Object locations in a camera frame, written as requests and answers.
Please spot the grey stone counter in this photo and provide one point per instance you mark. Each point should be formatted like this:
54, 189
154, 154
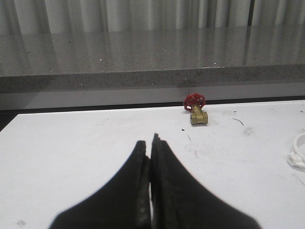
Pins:
143, 67

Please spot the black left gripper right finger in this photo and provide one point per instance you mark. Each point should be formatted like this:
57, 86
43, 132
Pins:
180, 202

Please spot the white half pipe clamp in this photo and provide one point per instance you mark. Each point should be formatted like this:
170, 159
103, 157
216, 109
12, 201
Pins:
297, 157

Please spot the white pleated curtain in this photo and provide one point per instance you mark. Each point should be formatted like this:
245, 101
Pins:
60, 16

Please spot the brass valve red handwheel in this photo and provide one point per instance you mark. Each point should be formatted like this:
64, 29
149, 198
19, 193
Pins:
194, 104

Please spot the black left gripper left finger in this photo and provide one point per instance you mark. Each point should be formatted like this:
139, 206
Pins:
122, 203

